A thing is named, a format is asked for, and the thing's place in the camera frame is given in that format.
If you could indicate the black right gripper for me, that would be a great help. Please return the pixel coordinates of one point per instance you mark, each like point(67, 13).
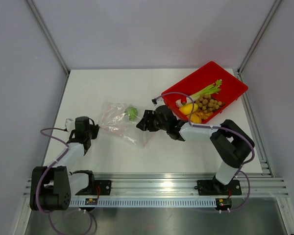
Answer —
point(144, 125)

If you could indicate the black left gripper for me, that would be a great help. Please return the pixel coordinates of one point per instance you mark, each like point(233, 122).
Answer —
point(95, 129)

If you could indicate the clear zip top bag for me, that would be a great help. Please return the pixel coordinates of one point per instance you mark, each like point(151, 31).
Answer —
point(114, 121)

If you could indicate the yellow fake mango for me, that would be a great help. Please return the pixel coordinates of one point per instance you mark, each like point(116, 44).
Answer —
point(188, 108)

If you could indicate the red fake chili pepper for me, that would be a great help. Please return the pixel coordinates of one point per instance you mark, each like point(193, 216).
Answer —
point(183, 100)

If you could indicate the orange fake tangerine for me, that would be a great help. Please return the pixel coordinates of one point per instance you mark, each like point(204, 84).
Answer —
point(194, 118)

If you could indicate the fake brown grape bunch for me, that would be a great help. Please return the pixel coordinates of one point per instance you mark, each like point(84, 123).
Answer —
point(207, 104)

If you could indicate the fake green onion stalk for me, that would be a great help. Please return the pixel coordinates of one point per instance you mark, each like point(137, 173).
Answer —
point(213, 88)

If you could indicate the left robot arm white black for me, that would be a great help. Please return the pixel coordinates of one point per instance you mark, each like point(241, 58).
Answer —
point(53, 185)

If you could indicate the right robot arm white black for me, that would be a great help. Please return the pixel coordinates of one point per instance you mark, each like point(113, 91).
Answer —
point(231, 143)

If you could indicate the green fake lime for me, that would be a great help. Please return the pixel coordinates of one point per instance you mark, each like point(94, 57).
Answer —
point(132, 113)

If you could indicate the red plastic tray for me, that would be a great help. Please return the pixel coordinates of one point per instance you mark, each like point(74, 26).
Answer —
point(231, 88)

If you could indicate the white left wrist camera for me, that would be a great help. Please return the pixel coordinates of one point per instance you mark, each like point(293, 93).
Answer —
point(69, 124)

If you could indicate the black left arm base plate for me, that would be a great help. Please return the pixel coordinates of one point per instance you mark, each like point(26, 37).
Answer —
point(103, 187)

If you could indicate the white slotted cable duct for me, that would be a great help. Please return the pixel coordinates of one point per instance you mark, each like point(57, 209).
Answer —
point(83, 202)

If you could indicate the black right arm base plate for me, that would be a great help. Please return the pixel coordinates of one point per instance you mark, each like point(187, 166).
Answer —
point(215, 188)

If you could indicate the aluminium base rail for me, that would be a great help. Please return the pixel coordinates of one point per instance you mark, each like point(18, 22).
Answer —
point(183, 184)

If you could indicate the aluminium frame post left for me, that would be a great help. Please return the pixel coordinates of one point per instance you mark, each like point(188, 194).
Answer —
point(46, 33)

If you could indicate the aluminium frame post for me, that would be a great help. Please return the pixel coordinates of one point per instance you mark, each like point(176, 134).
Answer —
point(46, 33)
point(262, 30)

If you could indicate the aluminium frame post right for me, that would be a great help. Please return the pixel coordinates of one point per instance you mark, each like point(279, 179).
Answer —
point(262, 30)

